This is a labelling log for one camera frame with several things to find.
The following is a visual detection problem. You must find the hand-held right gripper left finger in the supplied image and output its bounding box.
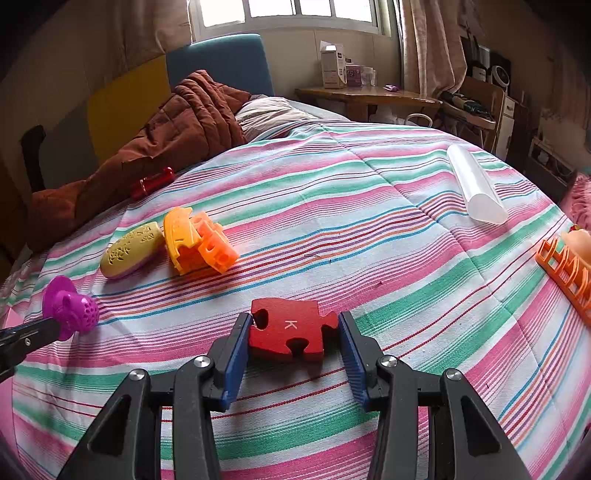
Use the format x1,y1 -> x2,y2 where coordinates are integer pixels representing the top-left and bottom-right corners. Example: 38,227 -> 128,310
55,312 -> 254,480

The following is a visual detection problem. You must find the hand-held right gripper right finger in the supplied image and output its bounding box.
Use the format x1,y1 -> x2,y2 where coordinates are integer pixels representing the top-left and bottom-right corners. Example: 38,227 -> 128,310
338,311 -> 534,480

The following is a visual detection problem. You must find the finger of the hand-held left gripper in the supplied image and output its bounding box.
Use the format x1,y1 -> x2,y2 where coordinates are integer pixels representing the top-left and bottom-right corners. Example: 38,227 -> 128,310
0,318 -> 63,361

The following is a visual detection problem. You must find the purple plastic toy cup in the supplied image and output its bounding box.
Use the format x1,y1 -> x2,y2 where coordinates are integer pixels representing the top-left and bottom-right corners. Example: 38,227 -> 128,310
41,275 -> 100,342

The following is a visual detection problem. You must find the red puzzle piece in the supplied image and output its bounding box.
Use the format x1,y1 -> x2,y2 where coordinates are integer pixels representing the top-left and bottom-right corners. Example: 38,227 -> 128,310
248,298 -> 340,363

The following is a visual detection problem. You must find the orange block toy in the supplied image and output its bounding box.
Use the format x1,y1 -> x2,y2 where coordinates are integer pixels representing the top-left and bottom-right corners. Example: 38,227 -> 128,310
185,211 -> 241,274

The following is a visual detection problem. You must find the yellow oval soap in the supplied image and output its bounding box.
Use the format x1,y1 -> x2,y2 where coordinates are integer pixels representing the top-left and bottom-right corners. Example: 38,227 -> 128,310
100,222 -> 165,280

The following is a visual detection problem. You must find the yellow plastic toy piece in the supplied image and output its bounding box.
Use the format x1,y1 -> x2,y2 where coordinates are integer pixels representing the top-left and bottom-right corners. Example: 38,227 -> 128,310
163,206 -> 204,276

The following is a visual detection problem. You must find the red metallic cylinder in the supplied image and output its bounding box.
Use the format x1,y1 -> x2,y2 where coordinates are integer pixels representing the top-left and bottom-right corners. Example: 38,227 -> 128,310
130,167 -> 176,199

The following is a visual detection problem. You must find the clear plastic tube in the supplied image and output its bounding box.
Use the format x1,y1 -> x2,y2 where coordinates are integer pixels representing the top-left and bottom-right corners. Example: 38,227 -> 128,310
446,144 -> 508,225

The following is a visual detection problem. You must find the orange plastic rack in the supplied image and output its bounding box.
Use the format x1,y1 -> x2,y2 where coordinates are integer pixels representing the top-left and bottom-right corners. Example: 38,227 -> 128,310
536,237 -> 591,324

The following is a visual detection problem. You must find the brown quilt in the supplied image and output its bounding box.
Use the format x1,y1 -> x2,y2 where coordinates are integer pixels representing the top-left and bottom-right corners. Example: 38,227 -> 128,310
28,69 -> 252,252

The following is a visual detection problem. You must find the pale pillow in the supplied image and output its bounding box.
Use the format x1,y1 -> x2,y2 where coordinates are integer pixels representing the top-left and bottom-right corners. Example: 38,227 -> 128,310
235,96 -> 352,141

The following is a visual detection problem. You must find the peach plastic toy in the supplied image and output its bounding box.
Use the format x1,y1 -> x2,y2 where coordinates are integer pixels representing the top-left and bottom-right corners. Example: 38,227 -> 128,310
561,226 -> 591,266

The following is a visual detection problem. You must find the wooden side table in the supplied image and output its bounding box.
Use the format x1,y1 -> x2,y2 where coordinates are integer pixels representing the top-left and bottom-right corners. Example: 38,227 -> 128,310
295,85 -> 441,123

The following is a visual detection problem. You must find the pink cloth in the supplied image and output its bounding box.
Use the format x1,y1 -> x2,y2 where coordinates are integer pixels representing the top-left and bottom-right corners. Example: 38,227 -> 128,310
558,175 -> 591,232

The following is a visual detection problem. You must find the white cabinet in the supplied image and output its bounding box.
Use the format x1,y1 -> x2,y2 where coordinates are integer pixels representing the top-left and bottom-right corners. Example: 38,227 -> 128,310
494,95 -> 527,162

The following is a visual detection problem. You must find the wooden chair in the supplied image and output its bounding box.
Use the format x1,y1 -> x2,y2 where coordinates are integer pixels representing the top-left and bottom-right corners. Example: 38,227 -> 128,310
438,76 -> 506,153

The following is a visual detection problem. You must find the white carton box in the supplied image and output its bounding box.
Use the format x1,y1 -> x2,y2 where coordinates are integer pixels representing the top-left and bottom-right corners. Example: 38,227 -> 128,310
320,40 -> 347,89

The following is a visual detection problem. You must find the grey yellow blue headboard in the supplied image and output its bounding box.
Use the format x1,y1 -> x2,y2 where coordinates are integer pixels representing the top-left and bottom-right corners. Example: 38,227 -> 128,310
39,33 -> 275,190

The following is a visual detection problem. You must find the white round fan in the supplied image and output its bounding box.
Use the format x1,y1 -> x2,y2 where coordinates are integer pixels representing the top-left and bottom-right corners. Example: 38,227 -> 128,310
488,65 -> 513,88

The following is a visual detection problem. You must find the beige patterned curtain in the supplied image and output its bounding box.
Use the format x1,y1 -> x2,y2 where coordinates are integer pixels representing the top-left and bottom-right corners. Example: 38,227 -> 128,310
115,0 -> 195,70
399,0 -> 469,97

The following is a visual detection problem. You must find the window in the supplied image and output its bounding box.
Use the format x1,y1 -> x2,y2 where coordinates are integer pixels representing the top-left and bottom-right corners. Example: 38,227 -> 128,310
187,0 -> 398,35

